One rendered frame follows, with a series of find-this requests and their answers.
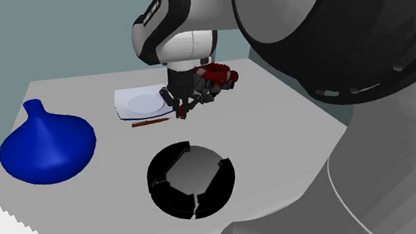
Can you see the white square plate blue rim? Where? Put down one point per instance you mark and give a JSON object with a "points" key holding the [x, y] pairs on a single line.
{"points": [[136, 102]]}

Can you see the blue flat-bottomed vase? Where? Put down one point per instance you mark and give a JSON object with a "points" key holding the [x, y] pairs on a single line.
{"points": [[50, 147]]}

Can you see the black round dish grey centre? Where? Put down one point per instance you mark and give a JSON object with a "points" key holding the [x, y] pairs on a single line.
{"points": [[191, 172]]}

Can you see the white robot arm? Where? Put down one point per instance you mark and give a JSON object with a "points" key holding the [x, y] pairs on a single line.
{"points": [[380, 156]]}

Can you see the red and grey toy figure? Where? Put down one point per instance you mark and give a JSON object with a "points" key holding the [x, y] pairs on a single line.
{"points": [[215, 75]]}

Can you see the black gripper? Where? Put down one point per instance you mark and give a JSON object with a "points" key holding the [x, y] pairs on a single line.
{"points": [[180, 84]]}

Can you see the brown pencil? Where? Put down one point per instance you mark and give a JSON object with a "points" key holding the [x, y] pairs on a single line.
{"points": [[150, 122]]}

